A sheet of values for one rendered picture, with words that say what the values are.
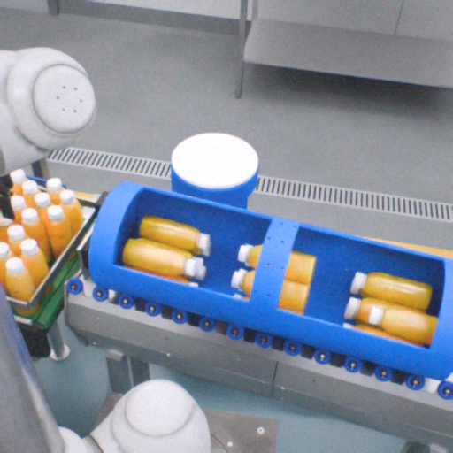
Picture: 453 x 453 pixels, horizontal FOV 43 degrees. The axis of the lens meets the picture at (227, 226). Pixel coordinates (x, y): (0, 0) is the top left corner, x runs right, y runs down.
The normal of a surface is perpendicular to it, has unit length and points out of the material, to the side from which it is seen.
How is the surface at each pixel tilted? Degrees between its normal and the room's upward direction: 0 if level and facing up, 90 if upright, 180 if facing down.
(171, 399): 8
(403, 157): 0
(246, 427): 5
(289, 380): 70
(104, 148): 0
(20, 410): 75
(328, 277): 53
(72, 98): 63
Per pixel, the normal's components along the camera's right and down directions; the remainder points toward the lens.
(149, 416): 0.11, -0.83
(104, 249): -0.22, 0.19
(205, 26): -0.16, 0.50
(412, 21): -0.18, 0.69
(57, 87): 0.71, 0.16
